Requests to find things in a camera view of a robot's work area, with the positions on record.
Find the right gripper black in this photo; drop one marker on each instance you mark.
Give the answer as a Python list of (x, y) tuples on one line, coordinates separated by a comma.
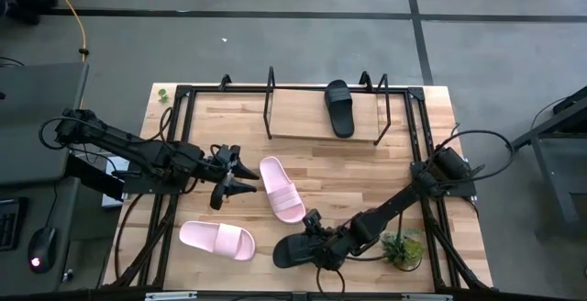
[(337, 246)]

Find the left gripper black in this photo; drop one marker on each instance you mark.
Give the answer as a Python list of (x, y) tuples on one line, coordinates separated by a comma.
[(218, 168)]

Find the black rubber slide sandal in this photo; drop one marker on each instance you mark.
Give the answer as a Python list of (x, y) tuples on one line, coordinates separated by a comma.
[(286, 251), (339, 117)]

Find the pink rubber slide sandal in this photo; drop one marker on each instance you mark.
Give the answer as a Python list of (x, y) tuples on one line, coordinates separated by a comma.
[(202, 237), (280, 186)]

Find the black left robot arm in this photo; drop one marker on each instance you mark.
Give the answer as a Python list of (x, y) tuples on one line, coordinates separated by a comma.
[(147, 156)]

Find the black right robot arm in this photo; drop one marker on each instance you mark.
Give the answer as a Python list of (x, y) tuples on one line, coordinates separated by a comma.
[(390, 209)]

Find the small green potted plant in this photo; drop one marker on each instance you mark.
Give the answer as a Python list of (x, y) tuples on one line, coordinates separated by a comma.
[(403, 250)]

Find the white flat box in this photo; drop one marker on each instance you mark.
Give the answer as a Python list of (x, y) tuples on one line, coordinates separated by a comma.
[(112, 163)]

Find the dark grey desk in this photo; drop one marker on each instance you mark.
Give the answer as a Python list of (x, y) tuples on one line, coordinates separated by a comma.
[(64, 255)]

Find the small metal knob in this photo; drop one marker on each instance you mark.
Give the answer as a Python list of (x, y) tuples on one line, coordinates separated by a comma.
[(68, 275)]

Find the black computer mouse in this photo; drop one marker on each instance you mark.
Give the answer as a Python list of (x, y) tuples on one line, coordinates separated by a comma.
[(42, 250)]

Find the light grey desk top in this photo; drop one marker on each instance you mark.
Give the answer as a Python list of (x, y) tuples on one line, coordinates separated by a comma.
[(36, 122)]

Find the black keyboard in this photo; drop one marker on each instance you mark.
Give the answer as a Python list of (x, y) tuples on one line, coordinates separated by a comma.
[(10, 223)]

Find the black aluminium rig frame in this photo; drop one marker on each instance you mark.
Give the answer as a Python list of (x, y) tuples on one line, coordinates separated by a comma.
[(229, 89)]

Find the wooden shelf with black frame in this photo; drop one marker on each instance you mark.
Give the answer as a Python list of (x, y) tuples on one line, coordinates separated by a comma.
[(302, 115)]

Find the dark metal table frame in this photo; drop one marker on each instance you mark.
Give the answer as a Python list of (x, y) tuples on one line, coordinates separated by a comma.
[(550, 125)]

